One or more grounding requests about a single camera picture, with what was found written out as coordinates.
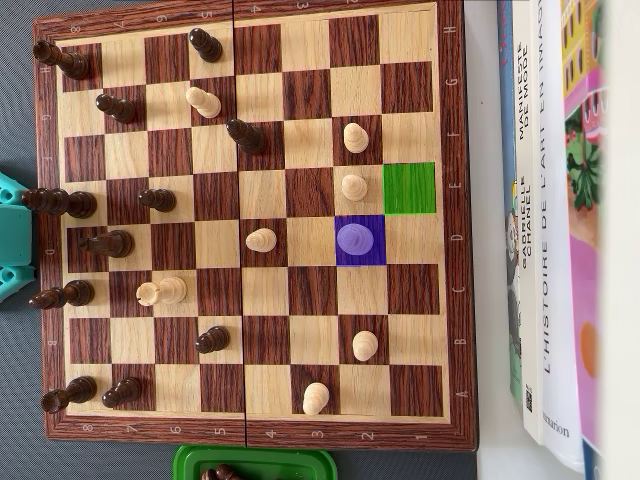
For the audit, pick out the dark wooden pawn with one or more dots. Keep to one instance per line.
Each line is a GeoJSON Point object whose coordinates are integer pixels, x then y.
{"type": "Point", "coordinates": [212, 340]}
{"type": "Point", "coordinates": [117, 108]}
{"type": "Point", "coordinates": [159, 200]}
{"type": "Point", "coordinates": [246, 136]}
{"type": "Point", "coordinates": [206, 46]}
{"type": "Point", "coordinates": [122, 392]}

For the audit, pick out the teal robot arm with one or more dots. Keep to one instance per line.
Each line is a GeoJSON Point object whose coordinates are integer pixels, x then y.
{"type": "Point", "coordinates": [15, 235]}

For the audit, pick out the dark captured chess piece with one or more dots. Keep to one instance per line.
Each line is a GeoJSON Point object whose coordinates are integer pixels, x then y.
{"type": "Point", "coordinates": [220, 473]}

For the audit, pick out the white Gabrielle Chanel book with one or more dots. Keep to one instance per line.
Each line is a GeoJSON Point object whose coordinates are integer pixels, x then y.
{"type": "Point", "coordinates": [532, 325]}

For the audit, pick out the moved light pawn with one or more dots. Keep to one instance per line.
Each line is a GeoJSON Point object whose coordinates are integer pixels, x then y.
{"type": "Point", "coordinates": [355, 239]}

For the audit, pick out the green plastic container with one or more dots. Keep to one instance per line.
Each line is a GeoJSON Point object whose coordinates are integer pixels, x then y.
{"type": "Point", "coordinates": [300, 462]}

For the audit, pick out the dark wooden king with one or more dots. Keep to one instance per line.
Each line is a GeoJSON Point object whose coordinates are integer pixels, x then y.
{"type": "Point", "coordinates": [60, 202]}

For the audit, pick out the dark wooden rook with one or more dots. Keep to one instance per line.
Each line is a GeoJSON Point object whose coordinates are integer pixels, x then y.
{"type": "Point", "coordinates": [70, 61]}
{"type": "Point", "coordinates": [70, 394]}

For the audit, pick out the thin blue illustrated book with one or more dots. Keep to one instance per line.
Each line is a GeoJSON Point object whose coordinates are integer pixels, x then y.
{"type": "Point", "coordinates": [506, 125]}

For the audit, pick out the white art history book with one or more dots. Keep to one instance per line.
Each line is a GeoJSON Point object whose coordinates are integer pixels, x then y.
{"type": "Point", "coordinates": [562, 300]}

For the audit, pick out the pale wooden rook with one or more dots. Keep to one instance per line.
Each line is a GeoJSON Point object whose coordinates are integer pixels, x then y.
{"type": "Point", "coordinates": [162, 292]}

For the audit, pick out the wooden folding chessboard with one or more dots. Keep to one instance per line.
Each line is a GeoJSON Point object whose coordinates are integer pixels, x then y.
{"type": "Point", "coordinates": [265, 195]}

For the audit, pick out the pale wooden pawn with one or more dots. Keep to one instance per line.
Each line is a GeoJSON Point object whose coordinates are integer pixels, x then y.
{"type": "Point", "coordinates": [356, 139]}
{"type": "Point", "coordinates": [365, 346]}
{"type": "Point", "coordinates": [316, 399]}
{"type": "Point", "coordinates": [204, 102]}
{"type": "Point", "coordinates": [261, 240]}
{"type": "Point", "coordinates": [355, 187]}

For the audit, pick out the dark wooden bishop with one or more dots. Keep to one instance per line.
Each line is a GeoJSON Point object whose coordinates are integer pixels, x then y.
{"type": "Point", "coordinates": [67, 294]}

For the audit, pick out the dark wooden knight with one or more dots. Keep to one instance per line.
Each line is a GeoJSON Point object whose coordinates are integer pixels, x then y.
{"type": "Point", "coordinates": [112, 243]}

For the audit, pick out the pink colourful illustrated book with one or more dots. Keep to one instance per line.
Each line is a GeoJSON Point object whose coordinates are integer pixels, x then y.
{"type": "Point", "coordinates": [585, 280]}

